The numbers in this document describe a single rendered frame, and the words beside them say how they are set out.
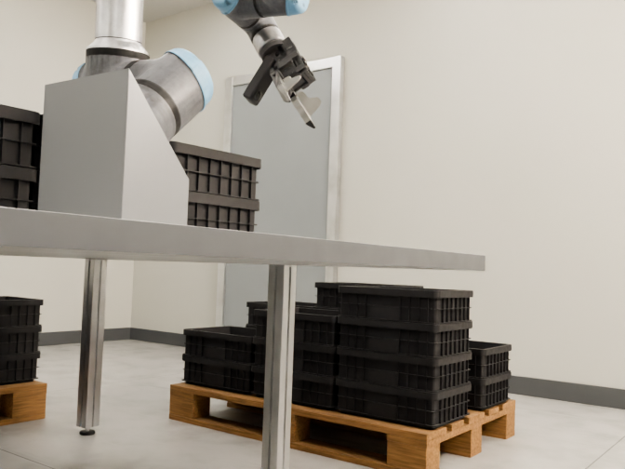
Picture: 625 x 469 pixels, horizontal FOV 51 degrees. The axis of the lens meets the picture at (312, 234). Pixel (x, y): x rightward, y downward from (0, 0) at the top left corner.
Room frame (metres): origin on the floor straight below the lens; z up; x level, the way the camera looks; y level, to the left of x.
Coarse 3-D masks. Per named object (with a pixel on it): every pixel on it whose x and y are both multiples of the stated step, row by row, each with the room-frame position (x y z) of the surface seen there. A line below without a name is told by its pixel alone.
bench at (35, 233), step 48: (0, 240) 0.66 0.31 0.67; (48, 240) 0.71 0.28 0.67; (96, 240) 0.75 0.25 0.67; (144, 240) 0.81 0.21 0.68; (192, 240) 0.87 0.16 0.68; (240, 240) 0.95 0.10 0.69; (288, 240) 1.04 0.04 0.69; (336, 240) 1.14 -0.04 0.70; (96, 288) 2.49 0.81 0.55; (288, 288) 1.95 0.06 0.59; (96, 336) 2.50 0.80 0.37; (288, 336) 1.96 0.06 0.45; (96, 384) 2.51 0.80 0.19; (288, 384) 1.97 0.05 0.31; (288, 432) 1.97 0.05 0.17
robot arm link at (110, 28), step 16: (96, 0) 1.20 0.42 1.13; (112, 0) 1.17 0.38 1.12; (128, 0) 1.18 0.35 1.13; (96, 16) 1.19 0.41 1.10; (112, 16) 1.17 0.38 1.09; (128, 16) 1.18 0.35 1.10; (96, 32) 1.20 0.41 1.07; (112, 32) 1.18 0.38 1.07; (128, 32) 1.19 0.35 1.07; (96, 48) 1.17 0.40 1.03; (112, 48) 1.17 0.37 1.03; (128, 48) 1.18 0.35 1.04; (96, 64) 1.18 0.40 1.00; (112, 64) 1.17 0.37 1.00
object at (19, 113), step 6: (0, 108) 1.19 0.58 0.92; (6, 108) 1.20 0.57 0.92; (12, 108) 1.21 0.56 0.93; (18, 108) 1.21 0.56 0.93; (0, 114) 1.19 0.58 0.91; (6, 114) 1.20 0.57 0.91; (12, 114) 1.21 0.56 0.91; (18, 114) 1.21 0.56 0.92; (24, 114) 1.22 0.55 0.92; (30, 114) 1.23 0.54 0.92; (36, 114) 1.24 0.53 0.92; (18, 120) 1.22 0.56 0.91; (24, 120) 1.22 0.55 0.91; (30, 120) 1.23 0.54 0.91; (36, 120) 1.24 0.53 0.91; (36, 126) 1.27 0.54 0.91
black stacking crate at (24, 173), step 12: (0, 168) 1.19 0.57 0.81; (12, 168) 1.21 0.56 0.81; (24, 168) 1.23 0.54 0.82; (0, 180) 1.20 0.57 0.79; (12, 180) 1.22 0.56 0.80; (24, 180) 1.23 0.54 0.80; (0, 192) 1.20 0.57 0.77; (12, 192) 1.23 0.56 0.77; (24, 192) 1.24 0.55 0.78; (0, 204) 1.21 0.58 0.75; (12, 204) 1.23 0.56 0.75; (24, 204) 1.24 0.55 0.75
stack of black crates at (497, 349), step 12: (480, 348) 2.77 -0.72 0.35; (492, 348) 2.52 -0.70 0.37; (504, 348) 2.63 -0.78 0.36; (480, 360) 2.48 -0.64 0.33; (492, 360) 2.56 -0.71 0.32; (504, 360) 2.64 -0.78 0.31; (468, 372) 2.51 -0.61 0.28; (480, 372) 2.48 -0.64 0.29; (492, 372) 2.56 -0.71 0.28; (504, 372) 2.63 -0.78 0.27; (480, 384) 2.47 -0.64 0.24; (492, 384) 2.56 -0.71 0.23; (504, 384) 2.65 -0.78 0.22; (468, 396) 2.51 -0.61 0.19; (480, 396) 2.48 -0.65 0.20; (492, 396) 2.56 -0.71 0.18; (504, 396) 2.64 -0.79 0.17; (468, 408) 2.52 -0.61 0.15; (480, 408) 2.47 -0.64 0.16
